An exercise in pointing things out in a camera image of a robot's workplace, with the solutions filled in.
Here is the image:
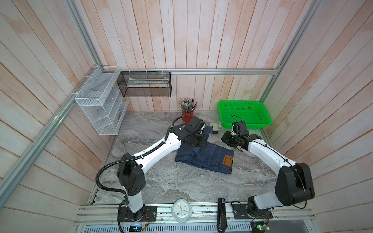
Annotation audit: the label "white analog clock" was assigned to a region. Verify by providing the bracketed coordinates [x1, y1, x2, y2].
[171, 199, 193, 223]

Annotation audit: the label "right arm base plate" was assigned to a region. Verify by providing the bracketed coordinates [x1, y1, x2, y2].
[231, 202, 274, 220]

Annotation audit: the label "black remote control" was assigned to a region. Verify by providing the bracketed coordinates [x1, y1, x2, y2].
[217, 198, 227, 233]

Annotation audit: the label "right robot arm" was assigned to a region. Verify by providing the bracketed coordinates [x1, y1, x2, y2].
[222, 121, 315, 217]

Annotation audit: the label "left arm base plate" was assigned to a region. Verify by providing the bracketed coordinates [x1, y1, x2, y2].
[117, 205, 157, 222]

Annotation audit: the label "pencils in cup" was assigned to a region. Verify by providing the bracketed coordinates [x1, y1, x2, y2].
[180, 98, 198, 113]

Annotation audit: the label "green plastic basket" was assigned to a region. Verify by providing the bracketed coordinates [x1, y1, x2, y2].
[218, 100, 272, 130]

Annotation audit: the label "dark blue denim trousers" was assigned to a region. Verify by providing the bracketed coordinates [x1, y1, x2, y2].
[175, 142, 234, 175]

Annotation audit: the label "small white grey box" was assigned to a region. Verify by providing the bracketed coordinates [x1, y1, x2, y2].
[209, 122, 221, 135]

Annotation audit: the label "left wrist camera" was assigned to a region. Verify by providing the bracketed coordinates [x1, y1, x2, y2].
[187, 116, 206, 133]

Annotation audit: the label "red pencil cup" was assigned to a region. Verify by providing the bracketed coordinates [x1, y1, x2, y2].
[182, 112, 194, 123]

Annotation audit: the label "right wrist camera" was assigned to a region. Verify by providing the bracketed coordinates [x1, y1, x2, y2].
[232, 121, 249, 136]

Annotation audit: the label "black mesh wall basket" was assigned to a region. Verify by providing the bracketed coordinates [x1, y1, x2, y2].
[117, 71, 172, 98]

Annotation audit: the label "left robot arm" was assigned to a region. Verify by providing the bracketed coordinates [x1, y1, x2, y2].
[95, 116, 207, 233]

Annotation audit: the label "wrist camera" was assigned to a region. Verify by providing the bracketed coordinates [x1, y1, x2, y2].
[187, 116, 206, 133]
[232, 121, 249, 136]

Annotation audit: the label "white wire mesh shelf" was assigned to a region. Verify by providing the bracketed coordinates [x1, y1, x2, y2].
[75, 66, 129, 136]

